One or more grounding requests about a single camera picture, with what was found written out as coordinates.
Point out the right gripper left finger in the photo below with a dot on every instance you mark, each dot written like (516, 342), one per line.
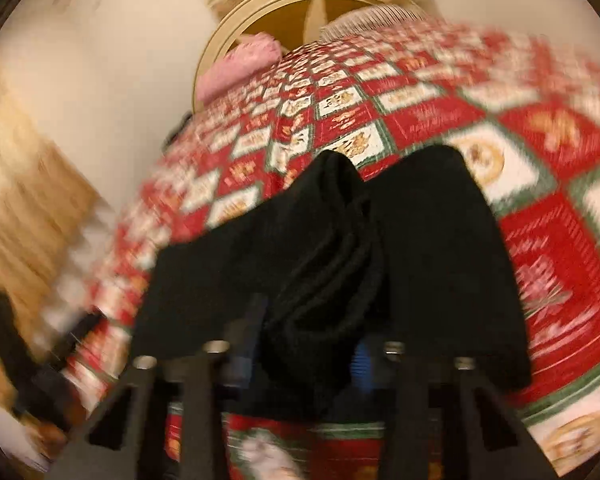
(242, 335)

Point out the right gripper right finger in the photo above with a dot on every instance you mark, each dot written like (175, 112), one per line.
(363, 365)

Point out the black pants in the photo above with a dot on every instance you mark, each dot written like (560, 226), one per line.
(413, 255)

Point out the person's left hand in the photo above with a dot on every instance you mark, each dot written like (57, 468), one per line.
(48, 438)

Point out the beige side window curtain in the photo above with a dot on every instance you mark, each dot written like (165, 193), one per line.
(53, 224)

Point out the black object at bedside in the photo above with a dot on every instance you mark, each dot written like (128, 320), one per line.
(176, 131)

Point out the pink folded blanket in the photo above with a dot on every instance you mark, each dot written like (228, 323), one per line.
(252, 54)

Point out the red patchwork bear bedspread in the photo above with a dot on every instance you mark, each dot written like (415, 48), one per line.
(524, 114)

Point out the cream round headboard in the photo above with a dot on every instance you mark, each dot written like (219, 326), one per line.
(291, 22)

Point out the striped pillow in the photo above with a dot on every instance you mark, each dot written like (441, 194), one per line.
(370, 18)

